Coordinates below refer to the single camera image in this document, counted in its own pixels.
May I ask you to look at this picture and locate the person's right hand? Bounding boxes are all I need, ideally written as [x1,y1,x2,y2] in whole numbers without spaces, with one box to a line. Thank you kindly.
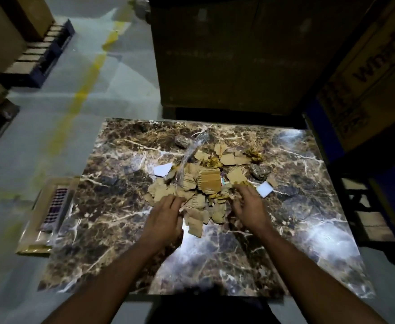
[231,184,275,236]

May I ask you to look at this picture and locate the person's left hand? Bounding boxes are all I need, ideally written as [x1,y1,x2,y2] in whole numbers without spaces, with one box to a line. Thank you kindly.
[139,194,186,253]

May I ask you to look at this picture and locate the white paper piece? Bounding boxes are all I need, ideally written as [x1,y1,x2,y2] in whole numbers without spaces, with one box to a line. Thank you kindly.
[257,181,275,199]
[153,162,174,177]

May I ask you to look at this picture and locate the pile of cardboard and paper scraps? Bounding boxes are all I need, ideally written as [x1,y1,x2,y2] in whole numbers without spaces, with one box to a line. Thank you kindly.
[143,135,279,239]

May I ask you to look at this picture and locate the clear plastic bag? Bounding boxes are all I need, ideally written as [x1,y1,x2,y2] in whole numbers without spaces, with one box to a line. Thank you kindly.
[175,138,207,189]

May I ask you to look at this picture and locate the checked cloth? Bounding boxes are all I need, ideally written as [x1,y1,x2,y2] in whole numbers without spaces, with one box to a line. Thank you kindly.
[43,187,70,226]

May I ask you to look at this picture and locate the person's left forearm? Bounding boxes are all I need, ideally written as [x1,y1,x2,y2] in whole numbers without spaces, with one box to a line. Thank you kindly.
[42,241,164,324]

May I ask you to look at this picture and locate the person's right forearm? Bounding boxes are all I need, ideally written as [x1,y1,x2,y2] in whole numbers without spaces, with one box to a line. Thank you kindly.
[260,225,387,324]

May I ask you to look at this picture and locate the marble pattern table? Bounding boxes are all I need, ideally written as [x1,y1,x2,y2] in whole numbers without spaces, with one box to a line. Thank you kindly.
[37,117,376,299]

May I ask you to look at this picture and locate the person's dark clothing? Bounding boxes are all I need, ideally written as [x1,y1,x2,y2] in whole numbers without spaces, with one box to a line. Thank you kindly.
[148,295,281,324]

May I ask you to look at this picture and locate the clear plastic film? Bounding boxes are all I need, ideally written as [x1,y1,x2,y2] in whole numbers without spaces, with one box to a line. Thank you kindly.
[45,216,73,267]

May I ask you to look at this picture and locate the wooden pallet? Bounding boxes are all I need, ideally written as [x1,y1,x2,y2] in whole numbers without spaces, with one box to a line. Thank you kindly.
[341,178,395,243]

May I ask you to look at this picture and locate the large dark cardboard box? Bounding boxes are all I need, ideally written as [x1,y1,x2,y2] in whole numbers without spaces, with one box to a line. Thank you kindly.
[150,0,370,116]

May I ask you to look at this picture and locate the dark floor pallet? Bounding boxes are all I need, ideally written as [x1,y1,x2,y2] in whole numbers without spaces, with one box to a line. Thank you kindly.
[0,99,20,162]

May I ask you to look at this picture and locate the blue pallet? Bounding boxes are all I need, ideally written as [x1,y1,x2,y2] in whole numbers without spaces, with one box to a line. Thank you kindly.
[0,19,76,89]

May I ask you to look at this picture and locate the grey wrapped pallet load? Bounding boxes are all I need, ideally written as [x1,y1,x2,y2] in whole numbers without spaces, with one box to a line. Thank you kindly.
[135,0,152,23]

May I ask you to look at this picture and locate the brown cardboard box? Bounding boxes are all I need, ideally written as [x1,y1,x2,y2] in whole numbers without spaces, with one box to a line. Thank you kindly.
[0,0,55,41]

